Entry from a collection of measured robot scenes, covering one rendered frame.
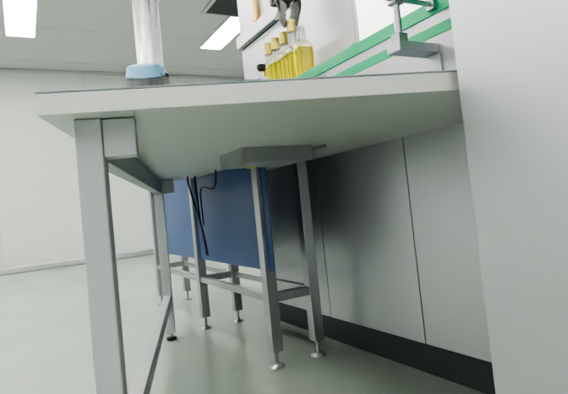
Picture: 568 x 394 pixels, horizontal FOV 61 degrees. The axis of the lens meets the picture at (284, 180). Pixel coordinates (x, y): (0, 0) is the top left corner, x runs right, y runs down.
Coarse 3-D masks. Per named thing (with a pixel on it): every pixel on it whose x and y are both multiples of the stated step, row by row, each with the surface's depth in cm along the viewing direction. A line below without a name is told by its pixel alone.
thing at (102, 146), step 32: (96, 128) 75; (128, 128) 76; (96, 160) 74; (128, 160) 110; (96, 192) 74; (160, 192) 208; (96, 224) 74; (160, 224) 217; (96, 256) 74; (160, 256) 216; (96, 288) 73; (96, 320) 73; (160, 320) 165; (96, 352) 73; (96, 384) 72
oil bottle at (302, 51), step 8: (304, 40) 162; (296, 48) 161; (304, 48) 161; (312, 48) 162; (296, 56) 162; (304, 56) 160; (312, 56) 162; (296, 64) 162; (304, 64) 160; (312, 64) 162; (296, 72) 162
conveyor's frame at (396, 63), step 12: (444, 36) 102; (444, 48) 102; (396, 60) 115; (408, 60) 111; (420, 60) 108; (444, 60) 102; (360, 72) 127; (372, 72) 123; (384, 72) 119; (396, 72) 115; (408, 72) 112
